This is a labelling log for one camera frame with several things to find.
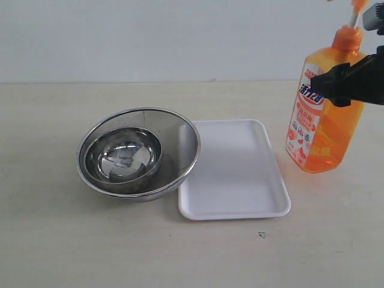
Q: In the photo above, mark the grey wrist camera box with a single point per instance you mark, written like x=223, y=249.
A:
x=372, y=19

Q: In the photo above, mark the small stainless steel bowl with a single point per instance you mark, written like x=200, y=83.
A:
x=123, y=160

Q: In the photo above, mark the orange soap pump bottle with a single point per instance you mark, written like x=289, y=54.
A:
x=319, y=132

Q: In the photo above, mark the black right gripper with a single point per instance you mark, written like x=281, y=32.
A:
x=344, y=83

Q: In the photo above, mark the white foam tray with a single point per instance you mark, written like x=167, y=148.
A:
x=236, y=175

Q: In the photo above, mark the steel mesh colander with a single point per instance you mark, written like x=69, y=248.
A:
x=180, y=140

